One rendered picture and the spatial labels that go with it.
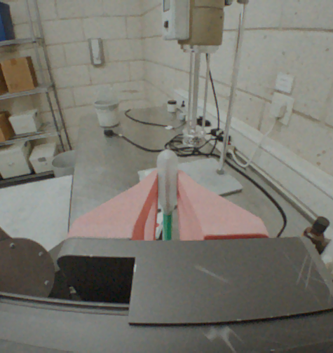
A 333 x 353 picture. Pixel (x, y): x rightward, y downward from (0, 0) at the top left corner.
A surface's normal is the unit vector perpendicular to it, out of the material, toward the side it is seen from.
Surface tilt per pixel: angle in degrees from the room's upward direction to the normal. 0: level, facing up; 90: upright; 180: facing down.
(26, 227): 0
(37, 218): 0
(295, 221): 0
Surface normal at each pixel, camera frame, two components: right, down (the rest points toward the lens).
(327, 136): -0.95, 0.19
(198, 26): -0.25, 0.57
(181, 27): 0.32, 0.55
